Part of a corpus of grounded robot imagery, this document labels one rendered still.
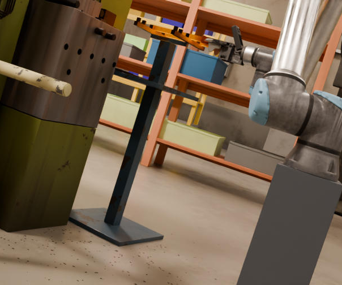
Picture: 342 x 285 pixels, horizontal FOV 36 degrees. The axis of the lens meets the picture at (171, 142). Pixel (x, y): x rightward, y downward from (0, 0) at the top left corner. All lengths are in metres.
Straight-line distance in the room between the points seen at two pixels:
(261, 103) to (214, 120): 10.11
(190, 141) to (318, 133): 3.37
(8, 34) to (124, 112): 3.20
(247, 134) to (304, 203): 9.99
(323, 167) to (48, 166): 1.09
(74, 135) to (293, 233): 1.02
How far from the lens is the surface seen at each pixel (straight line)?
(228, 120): 11.78
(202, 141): 5.05
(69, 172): 2.32
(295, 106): 1.75
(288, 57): 1.83
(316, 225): 1.76
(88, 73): 2.21
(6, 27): 2.12
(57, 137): 2.18
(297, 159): 1.79
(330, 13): 2.15
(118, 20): 2.65
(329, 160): 1.78
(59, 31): 2.09
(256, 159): 4.96
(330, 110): 1.78
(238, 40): 2.38
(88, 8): 2.23
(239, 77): 11.84
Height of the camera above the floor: 0.69
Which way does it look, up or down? 4 degrees down
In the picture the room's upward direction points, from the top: 18 degrees clockwise
